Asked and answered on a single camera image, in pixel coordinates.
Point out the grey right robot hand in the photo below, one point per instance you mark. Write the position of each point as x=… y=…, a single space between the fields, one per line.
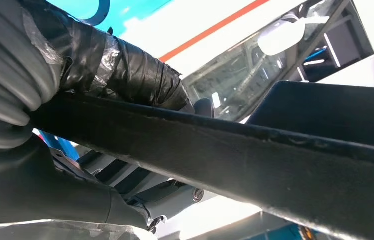
x=133 y=73

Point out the blue metal shelf rack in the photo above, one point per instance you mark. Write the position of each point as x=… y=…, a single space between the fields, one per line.
x=61 y=145

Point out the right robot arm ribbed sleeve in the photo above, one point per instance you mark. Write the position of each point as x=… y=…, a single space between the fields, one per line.
x=1 y=82

